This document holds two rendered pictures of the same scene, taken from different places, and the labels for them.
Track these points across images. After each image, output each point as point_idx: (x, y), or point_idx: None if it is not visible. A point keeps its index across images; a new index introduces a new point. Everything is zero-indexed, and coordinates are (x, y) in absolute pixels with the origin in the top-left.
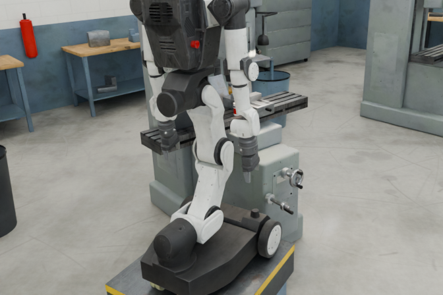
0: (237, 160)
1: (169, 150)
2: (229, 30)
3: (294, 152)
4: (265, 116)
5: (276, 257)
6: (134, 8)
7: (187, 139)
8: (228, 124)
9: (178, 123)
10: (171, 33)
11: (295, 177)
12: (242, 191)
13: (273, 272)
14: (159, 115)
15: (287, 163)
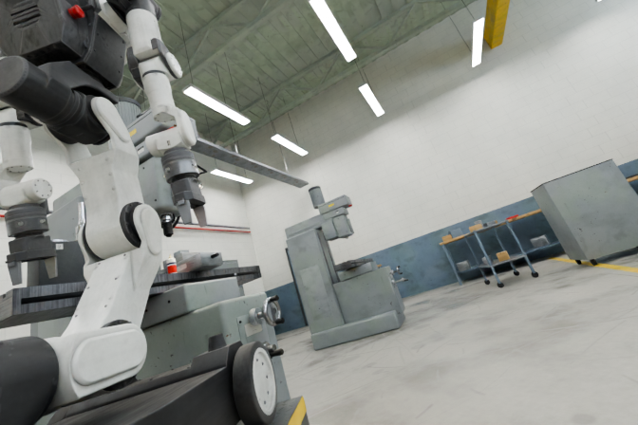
0: (179, 329)
1: (36, 306)
2: (133, 9)
3: (259, 293)
4: (213, 277)
5: (278, 420)
6: None
7: (82, 291)
8: (159, 279)
9: (69, 278)
10: None
11: (270, 309)
12: None
13: None
14: (10, 194)
15: (253, 306)
